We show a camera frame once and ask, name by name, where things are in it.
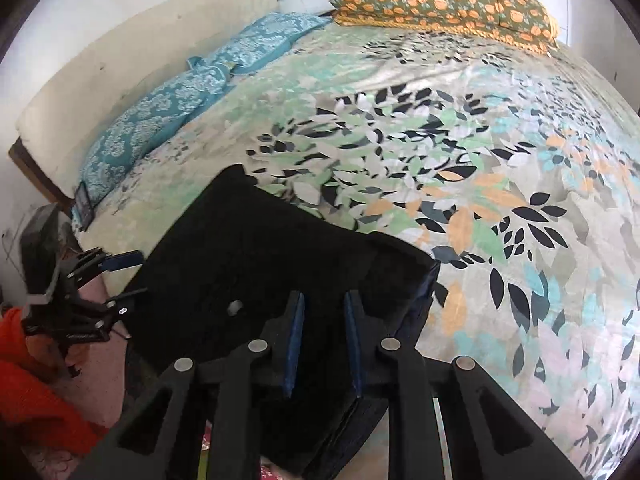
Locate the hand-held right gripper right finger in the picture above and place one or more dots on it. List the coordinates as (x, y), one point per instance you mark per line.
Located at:
(354, 345)

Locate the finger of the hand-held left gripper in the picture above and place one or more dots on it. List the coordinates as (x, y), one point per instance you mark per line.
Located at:
(125, 260)
(117, 307)

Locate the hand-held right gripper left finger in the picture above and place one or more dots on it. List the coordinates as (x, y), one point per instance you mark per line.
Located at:
(294, 345)

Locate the black pants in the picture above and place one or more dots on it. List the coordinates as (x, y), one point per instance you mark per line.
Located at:
(225, 260)

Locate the teal patterned pillow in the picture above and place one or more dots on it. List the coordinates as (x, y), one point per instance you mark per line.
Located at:
(150, 125)
(265, 40)

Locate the cream padded headboard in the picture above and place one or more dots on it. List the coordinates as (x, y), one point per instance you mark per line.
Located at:
(115, 70)

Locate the leaf print bedsheet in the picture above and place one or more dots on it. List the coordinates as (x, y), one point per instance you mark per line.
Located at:
(450, 160)

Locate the orange floral pillow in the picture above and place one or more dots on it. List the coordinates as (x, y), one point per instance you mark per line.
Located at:
(410, 2)
(525, 17)

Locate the wooden bed frame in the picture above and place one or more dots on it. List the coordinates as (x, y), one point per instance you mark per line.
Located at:
(40, 175)

